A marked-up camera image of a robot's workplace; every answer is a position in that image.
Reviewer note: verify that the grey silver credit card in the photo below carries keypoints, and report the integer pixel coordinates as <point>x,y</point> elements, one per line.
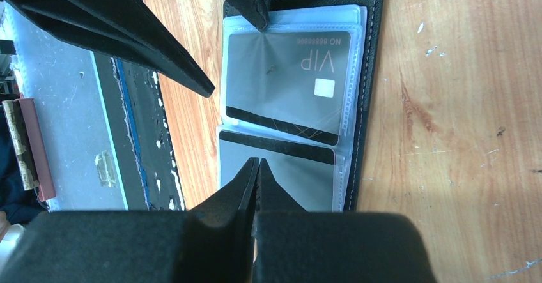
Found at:
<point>290,82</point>

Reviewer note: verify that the black leather card holder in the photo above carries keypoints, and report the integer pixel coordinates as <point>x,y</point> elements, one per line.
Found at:
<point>361,18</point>

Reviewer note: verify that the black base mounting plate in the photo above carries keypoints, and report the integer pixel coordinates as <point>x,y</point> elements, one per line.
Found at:
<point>142,149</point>

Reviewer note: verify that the aluminium frame rail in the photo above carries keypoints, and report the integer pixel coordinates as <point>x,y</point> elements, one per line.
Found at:
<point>62,81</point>

